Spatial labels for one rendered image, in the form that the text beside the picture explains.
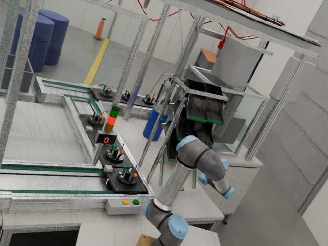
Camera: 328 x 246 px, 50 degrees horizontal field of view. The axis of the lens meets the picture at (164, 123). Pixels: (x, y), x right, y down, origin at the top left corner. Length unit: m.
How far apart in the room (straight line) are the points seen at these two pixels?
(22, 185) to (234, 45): 2.12
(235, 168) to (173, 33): 6.83
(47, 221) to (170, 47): 8.44
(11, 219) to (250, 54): 2.27
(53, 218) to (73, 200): 0.14
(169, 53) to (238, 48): 6.99
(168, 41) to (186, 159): 8.45
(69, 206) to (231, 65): 1.90
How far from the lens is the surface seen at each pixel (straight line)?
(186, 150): 1.70
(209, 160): 1.65
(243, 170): 3.75
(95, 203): 2.14
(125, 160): 2.55
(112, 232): 2.11
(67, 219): 2.09
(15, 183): 2.16
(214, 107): 2.40
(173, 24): 9.97
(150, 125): 3.17
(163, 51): 10.09
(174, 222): 1.84
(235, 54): 3.22
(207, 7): 2.65
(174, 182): 1.79
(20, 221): 2.02
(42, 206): 2.06
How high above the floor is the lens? 2.25
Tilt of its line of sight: 22 degrees down
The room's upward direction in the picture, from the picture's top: 23 degrees clockwise
